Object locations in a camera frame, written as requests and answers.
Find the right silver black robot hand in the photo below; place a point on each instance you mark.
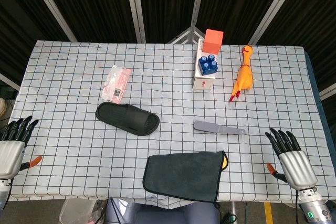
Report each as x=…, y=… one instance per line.
x=296, y=166

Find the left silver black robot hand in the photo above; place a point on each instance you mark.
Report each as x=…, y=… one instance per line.
x=10, y=153

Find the grey scrub brush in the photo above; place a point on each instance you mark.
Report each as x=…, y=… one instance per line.
x=207, y=126

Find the black rubber slipper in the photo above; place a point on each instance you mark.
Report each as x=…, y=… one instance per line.
x=113, y=113

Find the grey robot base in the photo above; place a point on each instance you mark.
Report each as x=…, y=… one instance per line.
x=157, y=214

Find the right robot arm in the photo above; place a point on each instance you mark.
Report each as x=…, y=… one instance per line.
x=315, y=208

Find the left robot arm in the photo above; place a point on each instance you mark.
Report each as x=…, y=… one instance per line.
x=2, y=195

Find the checked light blue tablecloth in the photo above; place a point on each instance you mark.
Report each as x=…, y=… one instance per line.
x=65, y=142

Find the clear plastic bin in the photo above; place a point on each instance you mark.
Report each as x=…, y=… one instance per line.
x=78, y=212

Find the yellow rubber chicken toy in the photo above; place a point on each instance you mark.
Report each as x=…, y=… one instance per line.
x=244, y=77

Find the dark grey towel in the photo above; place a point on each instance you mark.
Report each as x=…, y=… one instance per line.
x=181, y=174

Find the white cardboard box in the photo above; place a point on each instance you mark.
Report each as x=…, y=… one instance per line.
x=203, y=83

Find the pink plastic packet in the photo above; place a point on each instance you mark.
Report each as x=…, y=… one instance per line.
x=115, y=85

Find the blue toy brick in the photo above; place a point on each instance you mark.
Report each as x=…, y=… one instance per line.
x=207, y=68

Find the orange rectangular block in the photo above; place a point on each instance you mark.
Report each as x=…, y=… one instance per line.
x=212, y=41

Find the black folding screen white frame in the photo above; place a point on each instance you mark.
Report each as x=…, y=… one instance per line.
x=99, y=3

